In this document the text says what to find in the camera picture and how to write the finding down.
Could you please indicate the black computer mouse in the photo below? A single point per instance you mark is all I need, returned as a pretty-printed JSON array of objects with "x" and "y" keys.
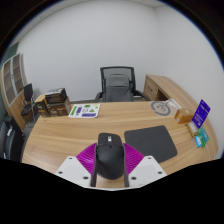
[{"x": 110, "y": 156}]

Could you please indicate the slim tan box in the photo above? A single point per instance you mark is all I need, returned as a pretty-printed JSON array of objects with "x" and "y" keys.
[{"x": 192, "y": 129}]

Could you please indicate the grey backpack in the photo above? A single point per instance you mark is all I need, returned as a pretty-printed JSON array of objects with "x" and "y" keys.
[{"x": 117, "y": 88}]

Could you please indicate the small dark brown box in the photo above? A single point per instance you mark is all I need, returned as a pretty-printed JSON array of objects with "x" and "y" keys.
[{"x": 40, "y": 107}]

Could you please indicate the purple package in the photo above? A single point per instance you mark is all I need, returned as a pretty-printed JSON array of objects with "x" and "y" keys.
[{"x": 201, "y": 114}]

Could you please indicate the large black armchair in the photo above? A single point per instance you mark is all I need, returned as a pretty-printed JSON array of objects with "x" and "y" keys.
[{"x": 11, "y": 140}]

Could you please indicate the wooden side desk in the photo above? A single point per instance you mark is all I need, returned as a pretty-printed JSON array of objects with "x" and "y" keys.
[{"x": 160, "y": 86}]

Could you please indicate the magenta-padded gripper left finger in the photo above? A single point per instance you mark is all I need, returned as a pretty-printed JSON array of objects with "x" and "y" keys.
[{"x": 81, "y": 163}]

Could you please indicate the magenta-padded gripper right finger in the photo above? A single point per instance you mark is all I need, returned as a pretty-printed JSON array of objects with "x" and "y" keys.
[{"x": 140, "y": 164}]

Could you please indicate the white paper sheet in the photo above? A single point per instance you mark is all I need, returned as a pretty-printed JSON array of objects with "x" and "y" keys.
[{"x": 175, "y": 103}]

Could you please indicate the orange-brown cardboard box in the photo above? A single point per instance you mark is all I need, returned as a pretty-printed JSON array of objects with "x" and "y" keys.
[{"x": 183, "y": 116}]

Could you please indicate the large dark brown box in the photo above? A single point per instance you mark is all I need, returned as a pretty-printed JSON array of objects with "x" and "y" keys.
[{"x": 60, "y": 108}]

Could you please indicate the white sheet with coloured prints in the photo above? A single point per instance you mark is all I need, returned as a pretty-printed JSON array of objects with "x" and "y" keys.
[{"x": 84, "y": 110}]

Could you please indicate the blue packet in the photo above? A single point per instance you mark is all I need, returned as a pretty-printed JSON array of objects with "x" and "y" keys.
[{"x": 198, "y": 141}]

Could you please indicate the wooden shelf unit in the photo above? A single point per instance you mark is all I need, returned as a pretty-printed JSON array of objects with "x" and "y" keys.
[{"x": 13, "y": 83}]

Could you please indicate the dark grey mouse pad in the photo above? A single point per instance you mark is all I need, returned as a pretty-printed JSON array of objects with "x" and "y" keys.
[{"x": 153, "y": 141}]

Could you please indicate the black mesh office chair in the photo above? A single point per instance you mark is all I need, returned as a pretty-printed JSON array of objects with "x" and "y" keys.
[{"x": 104, "y": 70}]

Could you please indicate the black cardboard box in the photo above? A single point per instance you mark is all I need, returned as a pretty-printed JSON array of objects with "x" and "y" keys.
[{"x": 55, "y": 95}]

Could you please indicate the green packet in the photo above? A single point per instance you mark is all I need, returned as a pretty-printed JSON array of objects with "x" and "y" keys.
[{"x": 204, "y": 136}]

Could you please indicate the small black chair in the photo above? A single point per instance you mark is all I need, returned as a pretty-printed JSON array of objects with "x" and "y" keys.
[{"x": 28, "y": 91}]

